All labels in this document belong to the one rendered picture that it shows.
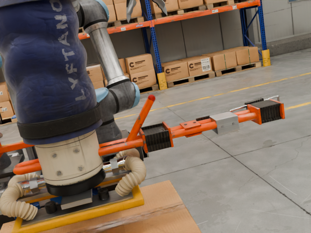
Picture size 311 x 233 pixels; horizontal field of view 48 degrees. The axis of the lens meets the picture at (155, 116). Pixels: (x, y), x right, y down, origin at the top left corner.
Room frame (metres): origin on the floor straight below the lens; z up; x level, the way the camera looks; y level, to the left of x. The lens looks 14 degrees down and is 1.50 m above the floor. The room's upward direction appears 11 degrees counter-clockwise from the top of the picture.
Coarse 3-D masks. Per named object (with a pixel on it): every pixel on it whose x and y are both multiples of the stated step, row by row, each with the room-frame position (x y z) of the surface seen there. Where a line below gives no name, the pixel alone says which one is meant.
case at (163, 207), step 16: (144, 192) 1.13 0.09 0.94; (160, 192) 1.11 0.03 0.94; (176, 192) 1.09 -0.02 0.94; (144, 208) 1.02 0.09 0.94; (160, 208) 1.00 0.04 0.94; (176, 208) 0.98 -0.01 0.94; (80, 224) 1.00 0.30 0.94; (96, 224) 0.98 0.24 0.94; (112, 224) 0.96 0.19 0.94; (128, 224) 0.94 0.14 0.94; (144, 224) 0.93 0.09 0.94; (160, 224) 0.91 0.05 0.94; (176, 224) 0.89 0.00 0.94; (192, 224) 0.88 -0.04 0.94
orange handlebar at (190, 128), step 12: (204, 120) 1.03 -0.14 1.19; (240, 120) 1.00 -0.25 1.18; (180, 132) 0.97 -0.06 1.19; (192, 132) 0.98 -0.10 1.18; (12, 144) 1.18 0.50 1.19; (24, 144) 1.18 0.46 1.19; (108, 144) 0.98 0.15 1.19; (120, 144) 0.95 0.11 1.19; (132, 144) 0.95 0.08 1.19; (24, 168) 0.91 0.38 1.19; (36, 168) 0.91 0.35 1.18
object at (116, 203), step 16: (112, 192) 0.90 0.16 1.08; (48, 208) 0.84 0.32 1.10; (80, 208) 0.84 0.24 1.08; (96, 208) 0.83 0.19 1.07; (112, 208) 0.82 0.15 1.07; (128, 208) 0.83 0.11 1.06; (16, 224) 0.83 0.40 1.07; (32, 224) 0.81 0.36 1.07; (48, 224) 0.80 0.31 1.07; (64, 224) 0.81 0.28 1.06
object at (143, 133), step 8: (144, 128) 1.03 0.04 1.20; (152, 128) 1.03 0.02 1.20; (160, 128) 1.01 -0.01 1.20; (168, 128) 0.96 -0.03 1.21; (144, 136) 0.95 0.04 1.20; (152, 136) 0.94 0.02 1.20; (160, 136) 0.94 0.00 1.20; (168, 136) 0.96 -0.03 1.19; (144, 144) 0.95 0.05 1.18; (152, 144) 0.95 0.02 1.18; (160, 144) 0.94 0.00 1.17; (168, 144) 0.95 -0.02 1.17
